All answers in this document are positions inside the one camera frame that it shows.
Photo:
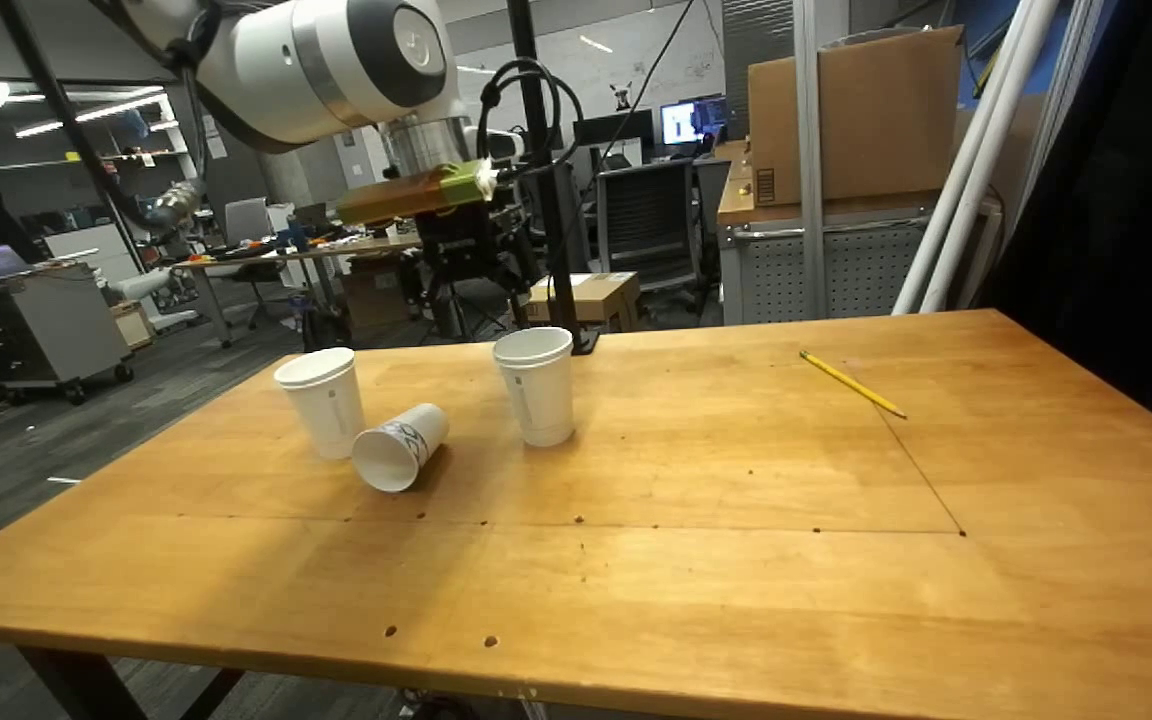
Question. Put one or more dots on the white paper cup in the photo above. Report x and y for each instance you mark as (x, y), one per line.
(537, 382)
(320, 388)

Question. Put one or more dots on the grey perforated metal cabinet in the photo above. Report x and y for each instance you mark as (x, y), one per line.
(855, 267)

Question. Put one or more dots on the grey rolling cart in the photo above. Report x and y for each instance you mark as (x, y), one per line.
(56, 335)

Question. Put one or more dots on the small cardboard box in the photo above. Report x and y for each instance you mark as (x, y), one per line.
(600, 298)

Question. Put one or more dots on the lit computer monitor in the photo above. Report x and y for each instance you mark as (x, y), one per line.
(690, 123)

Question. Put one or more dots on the yellow pencil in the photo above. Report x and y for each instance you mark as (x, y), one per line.
(855, 384)

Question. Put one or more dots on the large cardboard box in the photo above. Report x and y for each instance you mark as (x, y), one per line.
(887, 117)

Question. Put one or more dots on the white leaning pipes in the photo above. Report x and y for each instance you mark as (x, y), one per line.
(945, 239)

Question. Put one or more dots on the white patterned cup lying down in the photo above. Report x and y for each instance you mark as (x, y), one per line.
(395, 452)

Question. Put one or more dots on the tan wrist camera mount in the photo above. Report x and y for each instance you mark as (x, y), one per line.
(419, 194)

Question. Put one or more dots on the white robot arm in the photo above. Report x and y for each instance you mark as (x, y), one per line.
(289, 72)

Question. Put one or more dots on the black office chair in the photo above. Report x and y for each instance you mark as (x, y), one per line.
(644, 225)

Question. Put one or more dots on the white vertical post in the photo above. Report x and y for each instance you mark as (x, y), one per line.
(809, 148)

